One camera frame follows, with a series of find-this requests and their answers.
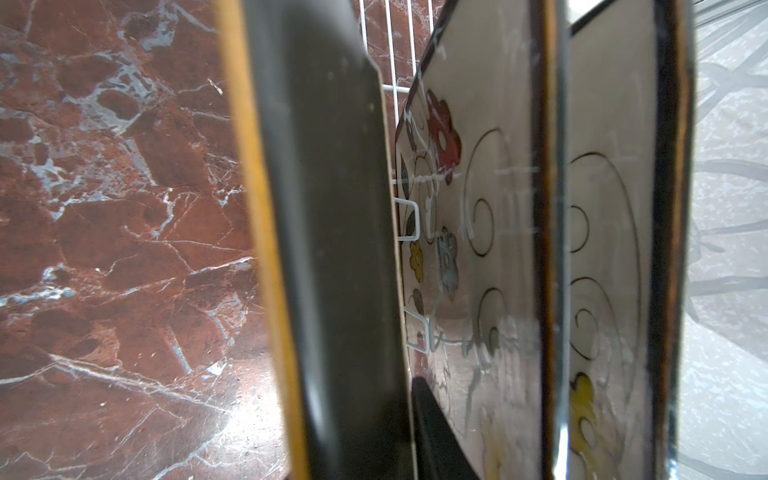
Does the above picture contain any black square plate yellow rim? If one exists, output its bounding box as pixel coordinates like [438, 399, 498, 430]
[215, 1, 416, 479]

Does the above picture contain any floral square plate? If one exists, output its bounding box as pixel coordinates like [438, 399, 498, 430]
[396, 1, 563, 479]
[567, 1, 695, 479]

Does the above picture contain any white wire dish rack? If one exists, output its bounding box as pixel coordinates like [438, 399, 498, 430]
[358, 0, 445, 355]

